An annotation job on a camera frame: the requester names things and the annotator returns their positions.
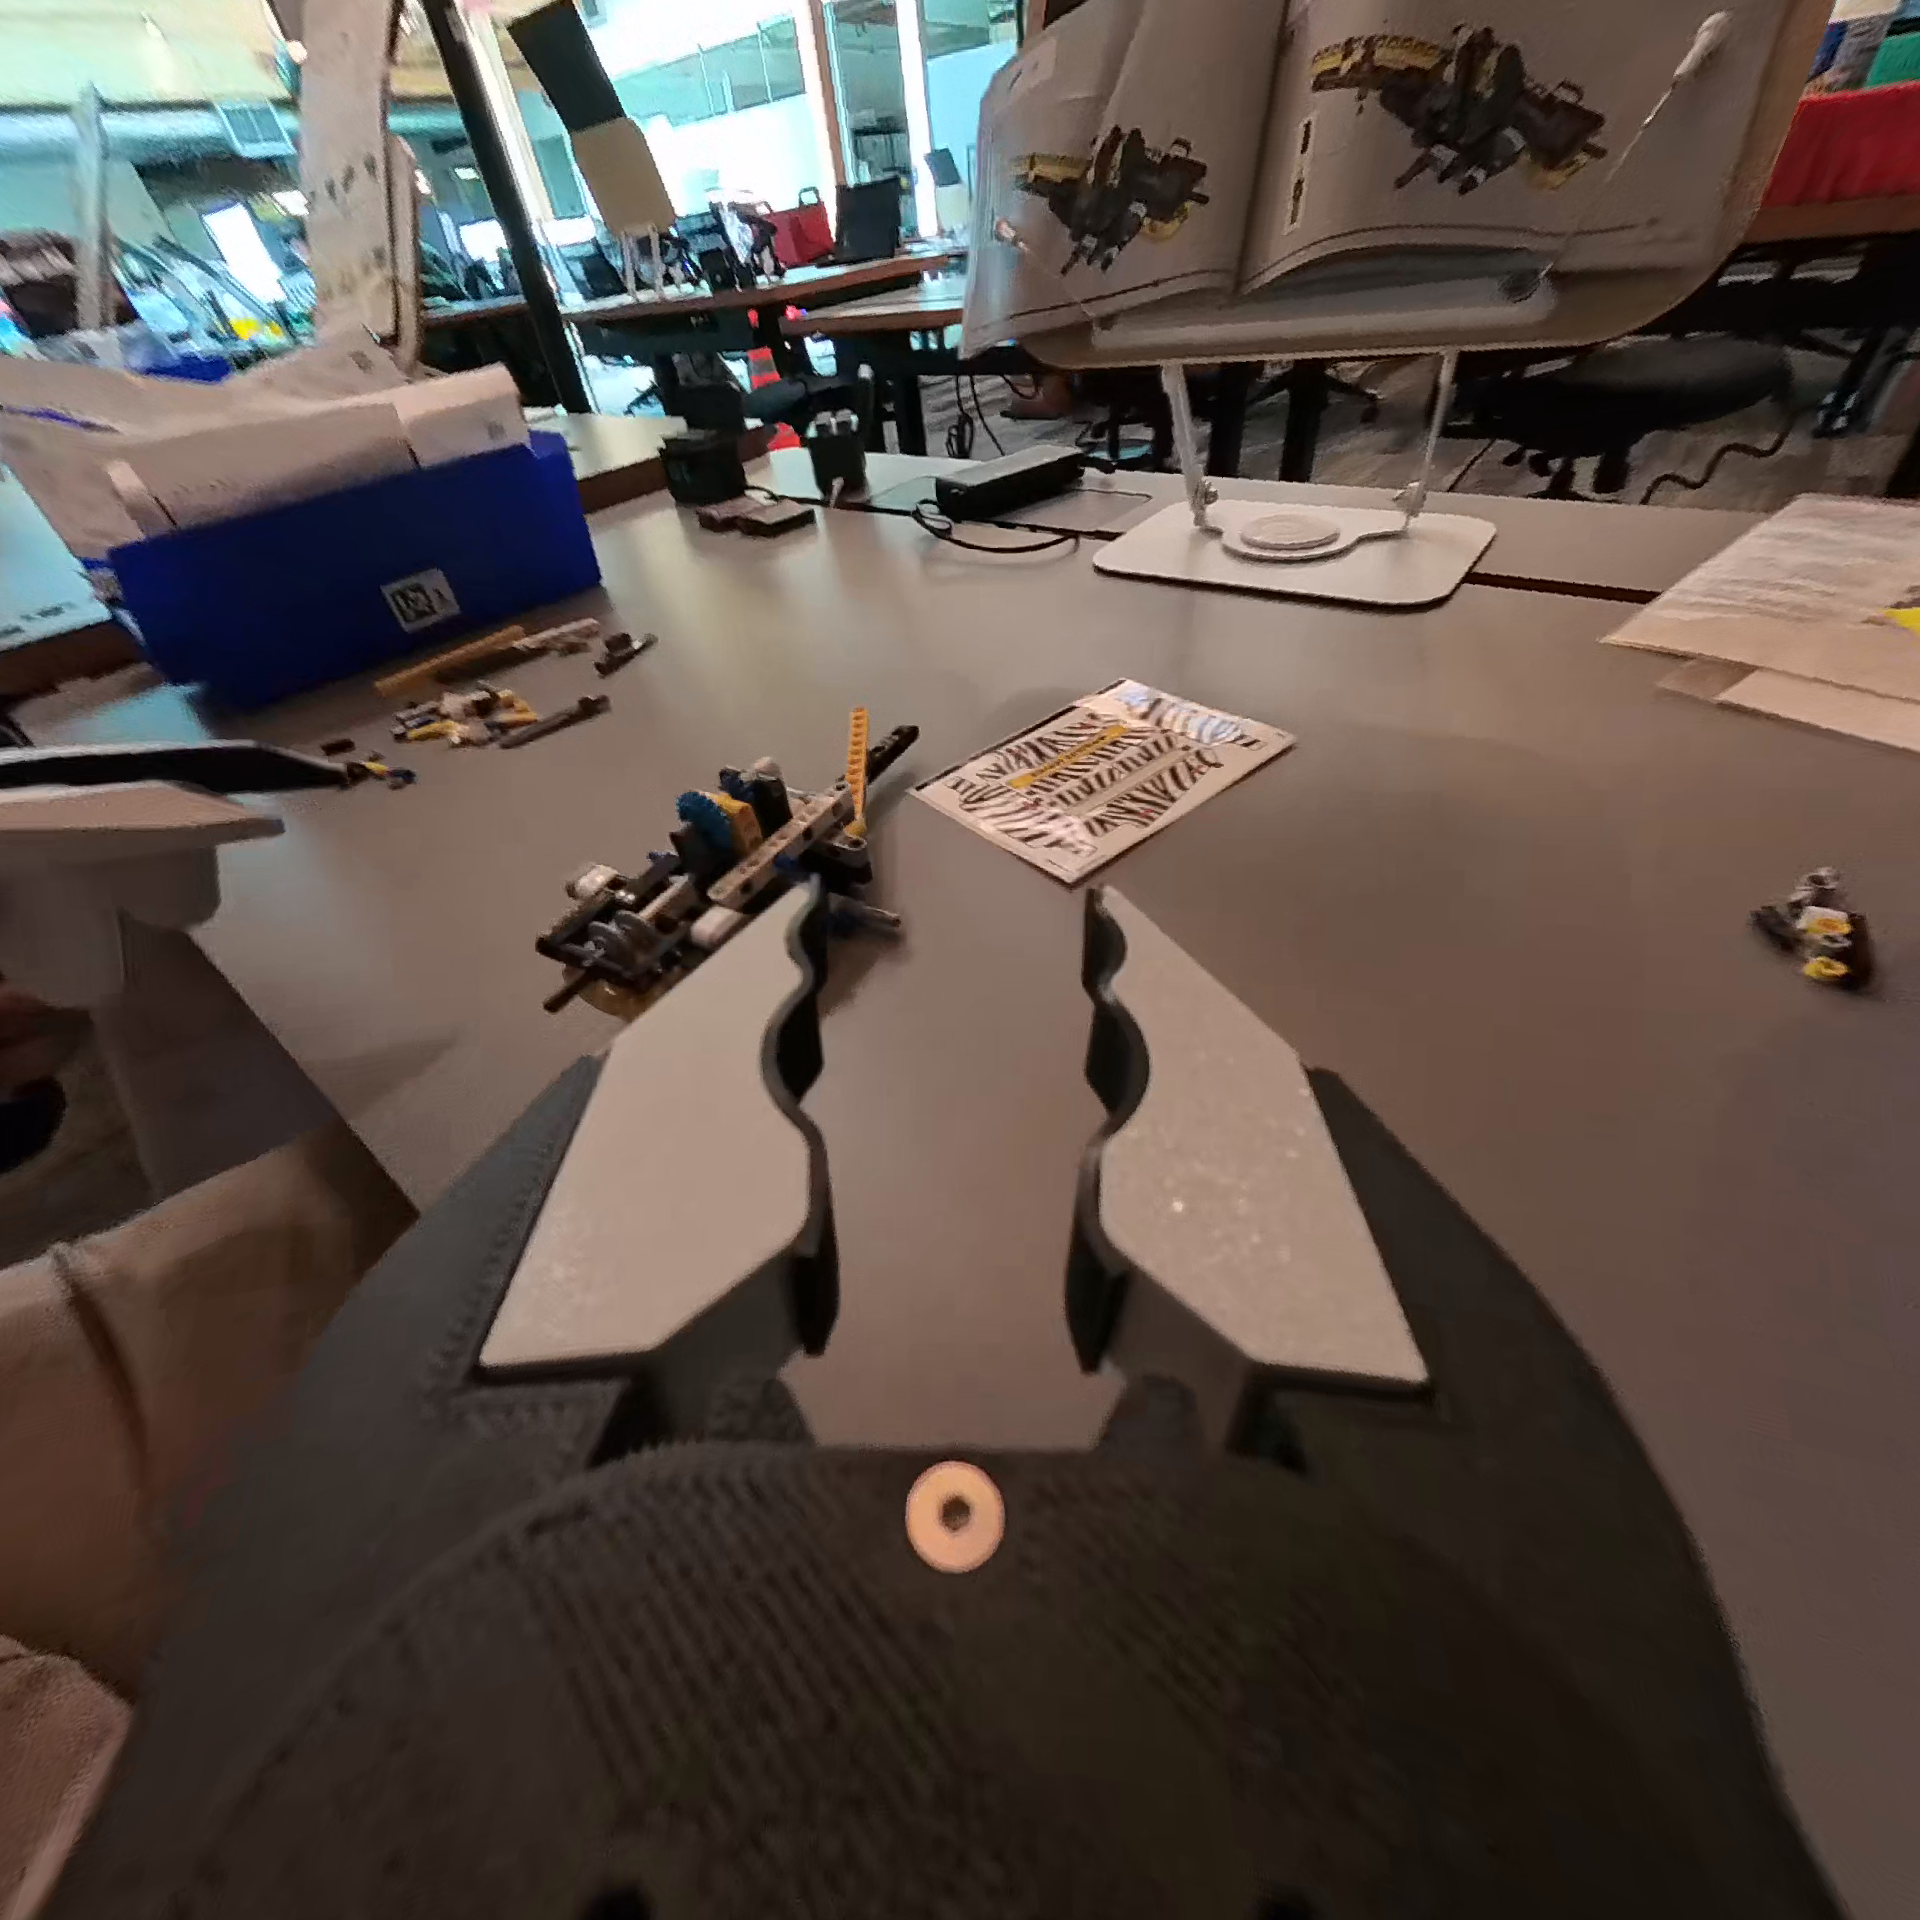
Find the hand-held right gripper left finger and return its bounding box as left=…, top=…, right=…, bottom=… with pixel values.
left=479, top=877, right=841, bottom=1397

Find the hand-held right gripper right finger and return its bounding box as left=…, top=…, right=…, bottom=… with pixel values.
left=1065, top=885, right=1432, bottom=1397

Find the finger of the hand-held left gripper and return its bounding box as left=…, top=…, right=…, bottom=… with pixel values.
left=0, top=783, right=289, bottom=1011
left=0, top=742, right=357, bottom=794

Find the scatter of small lego pins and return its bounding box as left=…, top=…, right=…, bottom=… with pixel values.
left=319, top=682, right=544, bottom=788

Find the partly built lego vehicle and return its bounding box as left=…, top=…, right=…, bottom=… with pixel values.
left=538, top=704, right=922, bottom=1016

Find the long yellow lego beam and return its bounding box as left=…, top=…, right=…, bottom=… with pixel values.
left=375, top=624, right=529, bottom=701

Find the small black yellow lego subassembly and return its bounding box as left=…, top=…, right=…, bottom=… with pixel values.
left=1748, top=863, right=1874, bottom=992

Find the open lego instruction booklet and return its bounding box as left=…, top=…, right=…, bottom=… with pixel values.
left=960, top=0, right=1796, bottom=359

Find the blue plastic bin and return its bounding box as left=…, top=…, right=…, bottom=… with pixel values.
left=108, top=431, right=605, bottom=710

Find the pile of white paper bags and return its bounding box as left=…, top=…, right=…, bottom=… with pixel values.
left=0, top=351, right=535, bottom=560

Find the zebra striped sticker sheet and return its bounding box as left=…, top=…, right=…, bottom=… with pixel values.
left=909, top=678, right=1296, bottom=885

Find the person's left leg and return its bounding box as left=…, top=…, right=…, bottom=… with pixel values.
left=0, top=920, right=424, bottom=1695

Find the tall white paper bag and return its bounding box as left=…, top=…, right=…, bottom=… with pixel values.
left=274, top=0, right=432, bottom=378

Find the white book stand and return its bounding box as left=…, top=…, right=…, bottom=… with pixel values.
left=1020, top=12, right=1834, bottom=614

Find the black pillar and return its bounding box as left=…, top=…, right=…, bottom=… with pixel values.
left=418, top=0, right=600, bottom=418

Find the wooden office table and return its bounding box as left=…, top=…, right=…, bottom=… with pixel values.
left=424, top=251, right=962, bottom=326

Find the plain paper sheet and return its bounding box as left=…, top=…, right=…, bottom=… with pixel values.
left=1657, top=656, right=1920, bottom=756

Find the black power adapter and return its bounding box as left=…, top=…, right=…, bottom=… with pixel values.
left=933, top=443, right=1085, bottom=522

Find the printed paper sheet yellow patch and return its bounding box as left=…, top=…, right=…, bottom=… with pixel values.
left=1602, top=491, right=1920, bottom=706

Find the light grey hoodie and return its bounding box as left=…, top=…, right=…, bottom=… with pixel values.
left=0, top=1634, right=138, bottom=1920

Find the black office chair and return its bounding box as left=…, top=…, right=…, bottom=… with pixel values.
left=1476, top=334, right=1803, bottom=504

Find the red cloth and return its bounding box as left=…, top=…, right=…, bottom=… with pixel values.
left=1763, top=83, right=1920, bottom=213

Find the black cable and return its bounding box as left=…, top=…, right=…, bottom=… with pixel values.
left=913, top=500, right=1085, bottom=556

